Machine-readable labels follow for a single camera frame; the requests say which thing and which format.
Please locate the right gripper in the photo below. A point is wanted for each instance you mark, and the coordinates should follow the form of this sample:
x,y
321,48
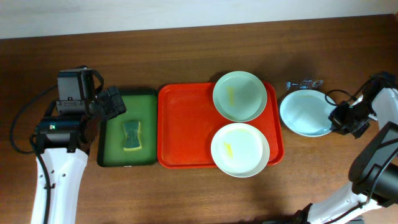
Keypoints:
x,y
343,119

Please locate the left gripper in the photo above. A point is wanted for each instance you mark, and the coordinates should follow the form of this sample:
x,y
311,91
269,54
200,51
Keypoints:
x,y
109,104

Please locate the light blue plate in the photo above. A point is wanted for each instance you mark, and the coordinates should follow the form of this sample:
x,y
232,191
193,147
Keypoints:
x,y
306,112

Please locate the yellow green scrub sponge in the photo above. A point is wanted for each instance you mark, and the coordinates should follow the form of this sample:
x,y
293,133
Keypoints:
x,y
132,130

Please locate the white plate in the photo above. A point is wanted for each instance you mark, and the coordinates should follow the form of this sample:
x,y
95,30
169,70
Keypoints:
x,y
240,150

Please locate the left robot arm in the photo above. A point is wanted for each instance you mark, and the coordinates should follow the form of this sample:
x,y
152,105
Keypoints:
x,y
61,143

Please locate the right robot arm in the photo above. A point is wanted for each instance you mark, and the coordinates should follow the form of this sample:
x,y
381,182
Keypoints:
x,y
372,175

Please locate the dark green soapy tray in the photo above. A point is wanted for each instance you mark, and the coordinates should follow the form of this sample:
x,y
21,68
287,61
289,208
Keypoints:
x,y
141,106

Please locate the red plastic tray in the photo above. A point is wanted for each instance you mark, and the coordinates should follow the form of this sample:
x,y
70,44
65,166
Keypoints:
x,y
188,120

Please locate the pale green plate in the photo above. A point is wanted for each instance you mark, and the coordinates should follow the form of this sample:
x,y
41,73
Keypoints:
x,y
239,96

